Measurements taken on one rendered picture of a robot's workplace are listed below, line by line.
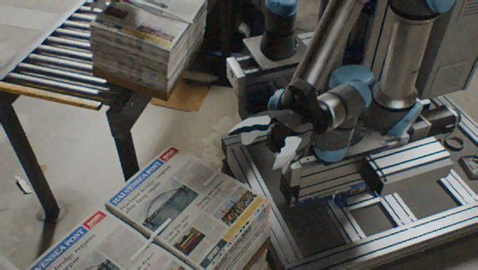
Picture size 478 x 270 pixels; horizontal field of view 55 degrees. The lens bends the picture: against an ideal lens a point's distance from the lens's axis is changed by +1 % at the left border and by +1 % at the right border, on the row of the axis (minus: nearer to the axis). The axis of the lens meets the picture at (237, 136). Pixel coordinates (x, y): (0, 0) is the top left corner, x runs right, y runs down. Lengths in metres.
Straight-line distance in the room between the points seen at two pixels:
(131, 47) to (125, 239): 0.65
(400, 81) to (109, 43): 0.93
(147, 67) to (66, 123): 1.37
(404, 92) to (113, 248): 0.84
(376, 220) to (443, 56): 0.76
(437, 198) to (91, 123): 1.89
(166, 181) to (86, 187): 1.20
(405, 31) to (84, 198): 1.80
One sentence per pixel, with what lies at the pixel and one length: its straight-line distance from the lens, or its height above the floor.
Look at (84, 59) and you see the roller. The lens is 1.93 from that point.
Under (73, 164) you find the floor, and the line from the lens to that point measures 2.63.
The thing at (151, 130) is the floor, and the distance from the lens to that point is 2.71.
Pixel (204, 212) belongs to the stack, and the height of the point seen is 0.83.
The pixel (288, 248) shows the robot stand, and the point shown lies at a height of 0.23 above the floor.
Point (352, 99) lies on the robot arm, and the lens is 1.01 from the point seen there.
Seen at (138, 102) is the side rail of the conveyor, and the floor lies 0.74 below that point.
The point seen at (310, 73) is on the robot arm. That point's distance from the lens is 1.10.
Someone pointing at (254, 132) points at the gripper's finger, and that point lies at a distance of 0.90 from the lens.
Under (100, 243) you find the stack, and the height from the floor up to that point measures 0.83.
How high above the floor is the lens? 1.85
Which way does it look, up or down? 45 degrees down
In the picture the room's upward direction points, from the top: straight up
